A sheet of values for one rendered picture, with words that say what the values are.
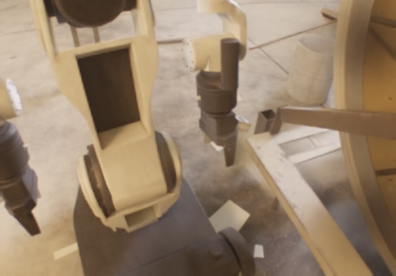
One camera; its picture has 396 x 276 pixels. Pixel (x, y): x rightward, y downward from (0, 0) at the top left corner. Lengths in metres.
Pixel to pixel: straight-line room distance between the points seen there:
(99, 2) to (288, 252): 1.07
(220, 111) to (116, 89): 0.22
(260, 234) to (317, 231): 0.26
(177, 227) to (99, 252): 0.27
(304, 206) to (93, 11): 0.93
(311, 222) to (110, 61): 0.86
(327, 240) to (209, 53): 0.77
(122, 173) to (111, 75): 0.17
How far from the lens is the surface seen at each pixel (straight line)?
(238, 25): 0.53
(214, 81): 0.53
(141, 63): 0.42
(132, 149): 0.46
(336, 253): 1.03
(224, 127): 0.58
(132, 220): 0.79
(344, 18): 1.07
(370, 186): 1.11
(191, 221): 0.98
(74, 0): 0.42
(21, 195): 0.56
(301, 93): 1.85
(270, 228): 1.21
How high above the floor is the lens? 1.04
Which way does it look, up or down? 43 degrees down
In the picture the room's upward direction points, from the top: 3 degrees clockwise
